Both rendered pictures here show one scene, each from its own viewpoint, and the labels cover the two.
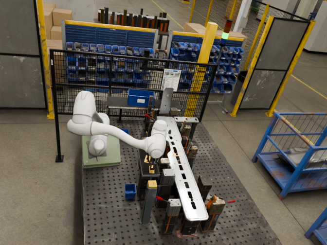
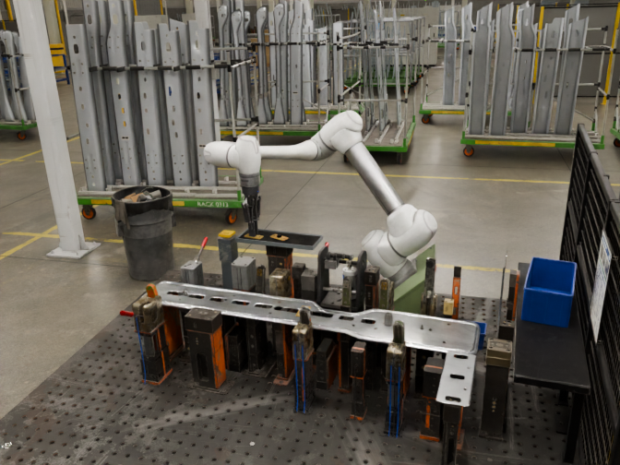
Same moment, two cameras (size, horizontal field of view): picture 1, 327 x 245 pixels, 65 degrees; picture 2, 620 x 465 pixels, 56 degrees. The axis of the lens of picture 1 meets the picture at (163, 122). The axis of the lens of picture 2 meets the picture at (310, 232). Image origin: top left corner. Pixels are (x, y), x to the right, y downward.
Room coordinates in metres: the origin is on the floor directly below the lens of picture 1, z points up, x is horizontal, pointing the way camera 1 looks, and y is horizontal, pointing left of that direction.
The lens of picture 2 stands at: (3.14, -1.79, 2.12)
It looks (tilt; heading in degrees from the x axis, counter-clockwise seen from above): 21 degrees down; 127
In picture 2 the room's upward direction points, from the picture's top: 2 degrees counter-clockwise
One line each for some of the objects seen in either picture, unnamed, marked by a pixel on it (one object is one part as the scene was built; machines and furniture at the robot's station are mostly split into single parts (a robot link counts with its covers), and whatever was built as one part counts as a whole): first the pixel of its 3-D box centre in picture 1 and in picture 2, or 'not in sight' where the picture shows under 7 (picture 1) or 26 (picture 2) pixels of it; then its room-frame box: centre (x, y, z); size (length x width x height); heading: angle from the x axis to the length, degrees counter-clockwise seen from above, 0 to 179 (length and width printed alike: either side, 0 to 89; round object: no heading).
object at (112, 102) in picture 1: (144, 103); (546, 315); (2.69, 0.27, 1.01); 0.90 x 0.22 x 0.03; 107
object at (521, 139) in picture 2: not in sight; (533, 92); (0.64, 6.99, 0.88); 1.91 x 1.00 x 1.76; 19
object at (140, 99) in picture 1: (140, 97); (549, 290); (2.67, 0.32, 1.09); 0.30 x 0.17 x 0.13; 101
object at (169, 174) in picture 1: (164, 188); (246, 303); (1.53, -0.13, 0.90); 0.13 x 0.10 x 0.41; 107
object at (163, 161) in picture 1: (162, 175); (280, 312); (1.69, -0.09, 0.89); 0.13 x 0.11 x 0.38; 107
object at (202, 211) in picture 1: (177, 156); (297, 313); (1.87, -0.20, 1.00); 1.38 x 0.22 x 0.02; 17
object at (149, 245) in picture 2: not in sight; (147, 233); (-0.76, 1.09, 0.36); 0.54 x 0.50 x 0.73; 112
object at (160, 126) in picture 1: (159, 131); (245, 153); (1.45, 0.02, 1.54); 0.13 x 0.11 x 0.16; 3
